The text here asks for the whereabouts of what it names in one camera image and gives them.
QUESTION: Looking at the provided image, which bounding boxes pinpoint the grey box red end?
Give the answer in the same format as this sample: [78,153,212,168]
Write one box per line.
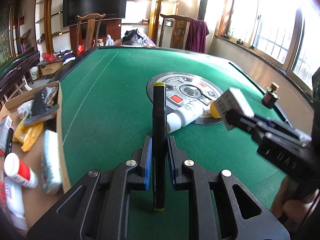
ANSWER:
[0,115,13,157]

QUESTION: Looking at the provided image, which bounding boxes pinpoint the tall black column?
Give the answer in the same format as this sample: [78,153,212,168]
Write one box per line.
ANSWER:
[197,0,209,20]

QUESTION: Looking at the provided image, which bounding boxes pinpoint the wooden wall shelving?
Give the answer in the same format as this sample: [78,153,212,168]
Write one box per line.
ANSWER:
[35,0,75,53]

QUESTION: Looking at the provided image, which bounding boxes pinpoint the small white box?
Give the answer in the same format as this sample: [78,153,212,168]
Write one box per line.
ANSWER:
[215,87,255,130]

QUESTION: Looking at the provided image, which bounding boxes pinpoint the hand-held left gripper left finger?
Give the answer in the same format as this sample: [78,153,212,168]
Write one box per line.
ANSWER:
[26,135,153,240]

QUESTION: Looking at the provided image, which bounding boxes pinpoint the white bottle red label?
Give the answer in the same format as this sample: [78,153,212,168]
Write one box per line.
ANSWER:
[4,152,39,189]

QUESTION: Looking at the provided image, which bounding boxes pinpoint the black television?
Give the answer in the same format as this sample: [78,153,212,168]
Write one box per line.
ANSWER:
[62,0,128,28]

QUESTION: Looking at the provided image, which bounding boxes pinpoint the black marker yellow caps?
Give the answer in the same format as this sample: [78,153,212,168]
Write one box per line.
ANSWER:
[152,82,167,212]

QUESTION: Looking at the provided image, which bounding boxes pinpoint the purple cloth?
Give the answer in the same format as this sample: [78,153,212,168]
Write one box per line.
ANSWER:
[185,18,210,53]

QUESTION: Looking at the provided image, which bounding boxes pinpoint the wooden framed window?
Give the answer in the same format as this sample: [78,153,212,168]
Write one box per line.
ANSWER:
[226,0,303,65]
[290,2,320,83]

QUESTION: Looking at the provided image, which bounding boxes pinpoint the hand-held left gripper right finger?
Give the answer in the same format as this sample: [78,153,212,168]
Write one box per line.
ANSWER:
[167,135,290,240]

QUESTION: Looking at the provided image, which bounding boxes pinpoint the dark green-topped game table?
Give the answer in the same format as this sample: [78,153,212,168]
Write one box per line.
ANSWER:
[0,50,41,98]

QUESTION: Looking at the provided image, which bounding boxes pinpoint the large flower painting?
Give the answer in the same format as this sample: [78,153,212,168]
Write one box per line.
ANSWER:
[0,2,13,65]

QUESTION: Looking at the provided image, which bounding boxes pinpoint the yellow snack packet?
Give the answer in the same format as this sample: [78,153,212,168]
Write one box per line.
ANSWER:
[14,119,44,152]

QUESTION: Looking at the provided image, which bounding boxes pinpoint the white tube red print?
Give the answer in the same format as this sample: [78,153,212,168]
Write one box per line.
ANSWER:
[0,176,28,230]

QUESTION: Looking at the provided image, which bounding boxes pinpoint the person's right hand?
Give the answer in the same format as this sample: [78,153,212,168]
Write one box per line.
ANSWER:
[270,177,314,230]

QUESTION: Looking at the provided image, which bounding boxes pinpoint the pile of patterned clothes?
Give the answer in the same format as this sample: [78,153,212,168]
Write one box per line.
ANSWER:
[122,29,156,47]

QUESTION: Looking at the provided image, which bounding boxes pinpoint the clear teal wipes packet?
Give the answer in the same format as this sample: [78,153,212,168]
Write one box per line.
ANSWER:
[41,129,62,195]

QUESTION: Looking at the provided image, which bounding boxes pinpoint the black foil packet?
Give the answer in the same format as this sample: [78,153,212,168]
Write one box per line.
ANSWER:
[24,86,60,125]

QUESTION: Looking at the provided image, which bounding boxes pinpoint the plain white bottle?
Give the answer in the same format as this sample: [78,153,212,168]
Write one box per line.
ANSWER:
[166,101,203,133]

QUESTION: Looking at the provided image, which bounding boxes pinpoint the yellow round container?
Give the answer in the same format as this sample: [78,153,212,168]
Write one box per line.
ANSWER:
[209,100,222,118]

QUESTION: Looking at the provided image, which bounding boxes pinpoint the wooden chair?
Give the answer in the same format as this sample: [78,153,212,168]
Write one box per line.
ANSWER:
[159,14,193,50]
[75,13,106,55]

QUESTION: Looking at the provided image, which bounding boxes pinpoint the low wooden cabinet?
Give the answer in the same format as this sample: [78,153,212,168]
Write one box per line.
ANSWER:
[40,59,66,78]

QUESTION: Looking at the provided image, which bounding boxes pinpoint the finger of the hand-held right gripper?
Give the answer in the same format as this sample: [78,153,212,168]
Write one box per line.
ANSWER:
[225,110,273,146]
[253,114,302,138]

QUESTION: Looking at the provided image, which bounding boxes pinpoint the brown cardboard box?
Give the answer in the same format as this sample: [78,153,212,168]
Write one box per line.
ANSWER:
[0,80,72,238]

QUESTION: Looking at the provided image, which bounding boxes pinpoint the small white packet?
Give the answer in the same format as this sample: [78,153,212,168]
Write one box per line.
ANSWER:
[17,99,35,118]

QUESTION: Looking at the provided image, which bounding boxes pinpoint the round table control panel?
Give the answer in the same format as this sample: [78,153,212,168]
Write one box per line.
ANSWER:
[146,72,224,125]

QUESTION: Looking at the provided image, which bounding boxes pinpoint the dark jar with cork stopper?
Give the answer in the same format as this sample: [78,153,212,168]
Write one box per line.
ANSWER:
[262,82,279,109]

